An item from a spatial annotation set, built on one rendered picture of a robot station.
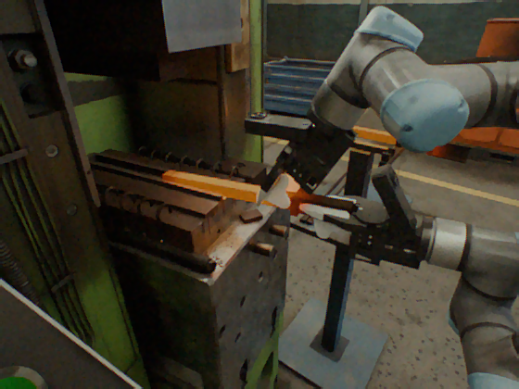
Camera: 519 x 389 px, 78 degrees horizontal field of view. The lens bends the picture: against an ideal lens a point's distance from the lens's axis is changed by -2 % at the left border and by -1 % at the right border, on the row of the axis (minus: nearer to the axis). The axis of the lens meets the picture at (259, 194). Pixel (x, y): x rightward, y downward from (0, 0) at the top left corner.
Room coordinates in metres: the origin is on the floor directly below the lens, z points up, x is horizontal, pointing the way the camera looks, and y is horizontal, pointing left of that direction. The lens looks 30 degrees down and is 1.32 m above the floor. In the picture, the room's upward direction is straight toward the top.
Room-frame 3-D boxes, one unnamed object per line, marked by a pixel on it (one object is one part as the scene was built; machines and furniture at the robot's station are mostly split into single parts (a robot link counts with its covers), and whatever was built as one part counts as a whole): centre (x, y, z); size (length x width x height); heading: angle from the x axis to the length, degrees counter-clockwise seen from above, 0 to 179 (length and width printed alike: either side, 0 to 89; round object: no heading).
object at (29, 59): (0.45, 0.30, 1.24); 0.03 x 0.03 x 0.07; 64
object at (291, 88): (4.64, -0.67, 0.36); 1.20 x 0.80 x 0.72; 58
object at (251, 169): (0.74, 0.05, 0.95); 0.12 x 0.08 x 0.06; 64
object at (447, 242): (0.41, -0.29, 1.00); 0.08 x 0.05 x 0.08; 154
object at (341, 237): (0.93, -0.32, 0.73); 0.40 x 0.30 x 0.02; 144
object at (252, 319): (0.70, 0.25, 0.69); 0.56 x 0.38 x 0.45; 64
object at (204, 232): (0.65, 0.26, 0.96); 0.42 x 0.20 x 0.09; 64
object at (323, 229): (0.47, -0.11, 0.99); 0.09 x 0.03 x 0.06; 67
